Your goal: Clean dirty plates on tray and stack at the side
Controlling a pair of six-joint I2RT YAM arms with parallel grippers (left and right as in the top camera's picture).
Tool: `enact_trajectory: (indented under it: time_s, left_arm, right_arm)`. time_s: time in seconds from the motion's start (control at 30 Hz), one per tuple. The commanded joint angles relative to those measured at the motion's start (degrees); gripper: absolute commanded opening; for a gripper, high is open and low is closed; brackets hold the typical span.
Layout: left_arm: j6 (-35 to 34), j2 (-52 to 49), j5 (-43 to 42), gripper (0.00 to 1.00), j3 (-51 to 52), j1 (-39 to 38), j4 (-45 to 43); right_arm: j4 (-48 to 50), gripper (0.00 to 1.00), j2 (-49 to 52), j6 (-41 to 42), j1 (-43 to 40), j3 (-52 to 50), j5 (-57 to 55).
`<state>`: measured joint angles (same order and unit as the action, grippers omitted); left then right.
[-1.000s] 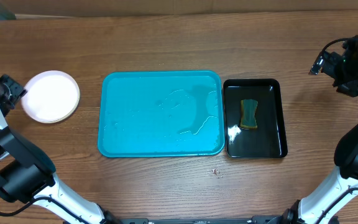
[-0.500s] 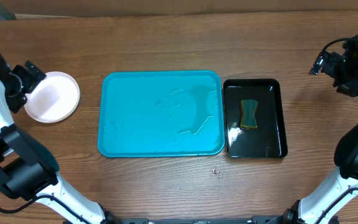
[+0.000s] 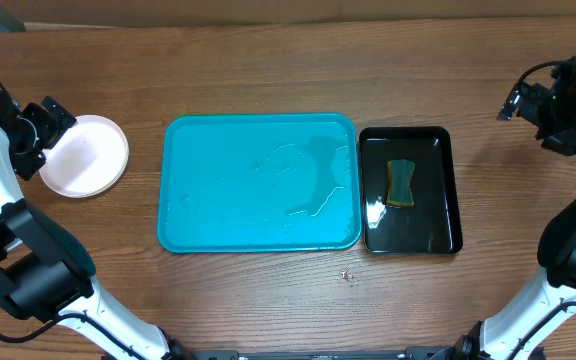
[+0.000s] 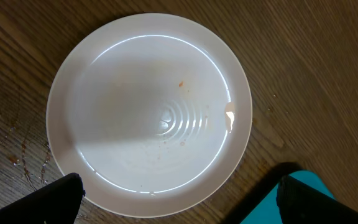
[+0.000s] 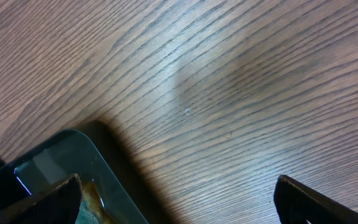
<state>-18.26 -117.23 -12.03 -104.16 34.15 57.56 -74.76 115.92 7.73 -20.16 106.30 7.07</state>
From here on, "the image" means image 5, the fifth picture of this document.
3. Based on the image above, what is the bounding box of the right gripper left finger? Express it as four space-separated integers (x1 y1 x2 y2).
0 174 83 224

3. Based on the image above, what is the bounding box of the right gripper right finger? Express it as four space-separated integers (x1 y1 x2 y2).
273 175 358 224

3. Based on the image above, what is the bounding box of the green yellow sponge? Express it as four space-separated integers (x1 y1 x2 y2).
75 181 114 224

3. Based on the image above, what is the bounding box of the black plastic tray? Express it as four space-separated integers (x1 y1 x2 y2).
0 129 148 223

